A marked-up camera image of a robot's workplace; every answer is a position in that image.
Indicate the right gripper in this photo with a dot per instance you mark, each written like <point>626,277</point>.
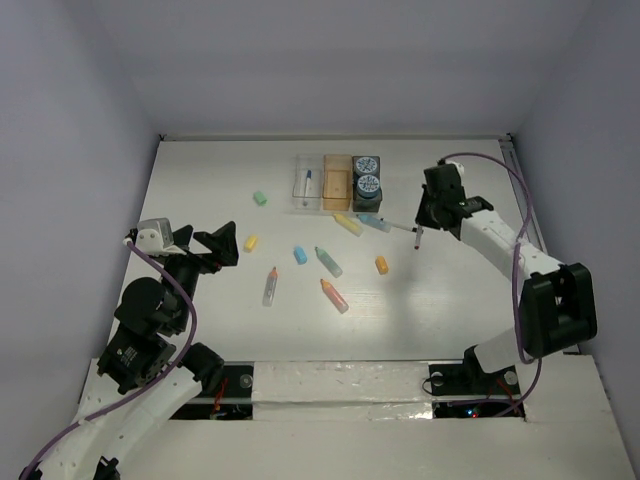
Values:
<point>421,218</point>

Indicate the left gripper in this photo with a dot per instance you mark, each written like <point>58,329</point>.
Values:
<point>223,241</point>

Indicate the red capped white pen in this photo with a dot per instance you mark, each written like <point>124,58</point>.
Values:
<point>419,233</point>

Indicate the black capped white pen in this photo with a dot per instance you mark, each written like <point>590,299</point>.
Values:
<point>399,226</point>

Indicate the blue highlighter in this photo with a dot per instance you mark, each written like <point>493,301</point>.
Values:
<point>374,222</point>

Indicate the green highlighter cap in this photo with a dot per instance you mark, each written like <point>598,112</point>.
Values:
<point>260,198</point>

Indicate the blue highlighter cap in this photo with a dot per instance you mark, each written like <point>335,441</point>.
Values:
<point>300,255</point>

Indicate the green highlighter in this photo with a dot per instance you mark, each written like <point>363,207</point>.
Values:
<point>328,262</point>

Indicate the blue capped white pen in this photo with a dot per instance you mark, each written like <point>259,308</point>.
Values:
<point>307,184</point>

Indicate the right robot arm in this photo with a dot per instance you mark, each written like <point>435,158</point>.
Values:
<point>553,303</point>

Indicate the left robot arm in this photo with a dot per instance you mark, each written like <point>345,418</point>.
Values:
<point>152,365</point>

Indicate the yellow highlighter cap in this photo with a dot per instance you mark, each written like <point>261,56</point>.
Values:
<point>250,243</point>

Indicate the orange highlighter cap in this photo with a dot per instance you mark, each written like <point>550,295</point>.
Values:
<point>381,265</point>

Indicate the blue tape roll front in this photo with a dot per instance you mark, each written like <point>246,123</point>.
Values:
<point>368,186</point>

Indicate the blue tape roll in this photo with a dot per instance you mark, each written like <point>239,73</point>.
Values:
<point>368,186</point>
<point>366,165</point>

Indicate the orange tip clear highlighter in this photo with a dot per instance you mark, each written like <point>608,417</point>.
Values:
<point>270,288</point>

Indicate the dark grey plastic container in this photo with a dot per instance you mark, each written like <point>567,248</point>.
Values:
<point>362,204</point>

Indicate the yellow highlighter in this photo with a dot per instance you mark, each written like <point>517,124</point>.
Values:
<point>348,224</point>

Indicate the blue tape roll back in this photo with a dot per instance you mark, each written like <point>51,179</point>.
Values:
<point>366,165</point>

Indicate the clear plastic container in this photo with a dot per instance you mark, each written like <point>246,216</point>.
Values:
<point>302,163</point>

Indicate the orange pink highlighter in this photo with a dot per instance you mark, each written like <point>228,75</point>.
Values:
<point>334,296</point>

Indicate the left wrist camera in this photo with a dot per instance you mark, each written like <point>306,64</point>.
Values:
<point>154,237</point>

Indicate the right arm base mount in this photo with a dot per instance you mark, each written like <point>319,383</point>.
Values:
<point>464,390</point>

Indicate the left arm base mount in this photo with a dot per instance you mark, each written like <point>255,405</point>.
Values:
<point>232,399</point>

